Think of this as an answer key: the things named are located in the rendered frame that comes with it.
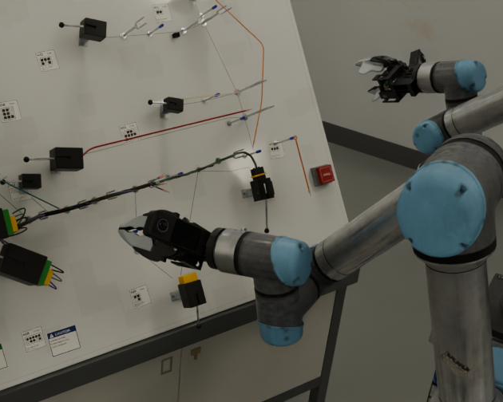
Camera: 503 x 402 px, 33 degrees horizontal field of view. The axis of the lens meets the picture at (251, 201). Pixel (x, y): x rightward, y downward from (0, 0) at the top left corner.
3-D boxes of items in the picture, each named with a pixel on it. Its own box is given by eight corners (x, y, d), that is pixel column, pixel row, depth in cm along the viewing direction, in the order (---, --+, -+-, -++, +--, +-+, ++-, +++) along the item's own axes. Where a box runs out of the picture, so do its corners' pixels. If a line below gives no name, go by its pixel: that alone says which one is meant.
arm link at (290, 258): (295, 301, 135) (291, 254, 131) (236, 288, 140) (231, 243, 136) (317, 277, 141) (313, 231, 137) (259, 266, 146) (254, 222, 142)
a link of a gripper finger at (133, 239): (128, 252, 156) (169, 260, 151) (109, 243, 151) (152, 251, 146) (133, 236, 156) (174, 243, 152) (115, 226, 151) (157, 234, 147)
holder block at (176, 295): (180, 330, 220) (197, 331, 211) (168, 285, 220) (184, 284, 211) (195, 325, 222) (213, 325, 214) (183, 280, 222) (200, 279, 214)
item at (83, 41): (51, 22, 212) (63, 11, 204) (94, 31, 217) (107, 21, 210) (50, 40, 211) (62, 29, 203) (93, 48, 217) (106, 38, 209)
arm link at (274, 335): (321, 320, 149) (316, 266, 144) (291, 355, 140) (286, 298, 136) (281, 311, 153) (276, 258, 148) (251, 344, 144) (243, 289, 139)
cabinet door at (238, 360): (322, 377, 276) (340, 281, 256) (177, 441, 247) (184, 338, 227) (317, 372, 278) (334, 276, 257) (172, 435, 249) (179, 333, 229)
